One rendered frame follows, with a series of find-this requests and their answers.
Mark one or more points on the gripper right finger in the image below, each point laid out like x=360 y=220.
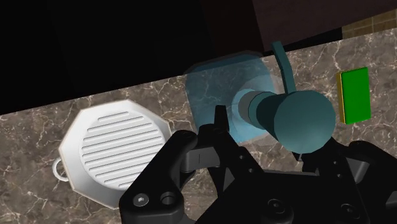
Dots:
x=356 y=173

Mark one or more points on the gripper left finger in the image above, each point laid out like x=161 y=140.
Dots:
x=173 y=173

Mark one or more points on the white octagonal ribbed pan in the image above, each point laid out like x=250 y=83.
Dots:
x=121 y=149

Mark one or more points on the green and yellow sponge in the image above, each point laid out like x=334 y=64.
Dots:
x=356 y=94

